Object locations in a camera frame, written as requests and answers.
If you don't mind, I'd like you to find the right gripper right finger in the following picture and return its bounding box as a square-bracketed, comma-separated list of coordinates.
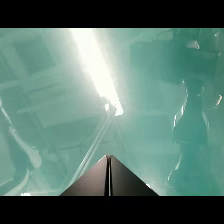
[109, 154, 160, 197]

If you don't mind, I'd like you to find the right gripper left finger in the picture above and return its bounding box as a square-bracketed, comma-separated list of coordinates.
[60, 154, 109, 197]

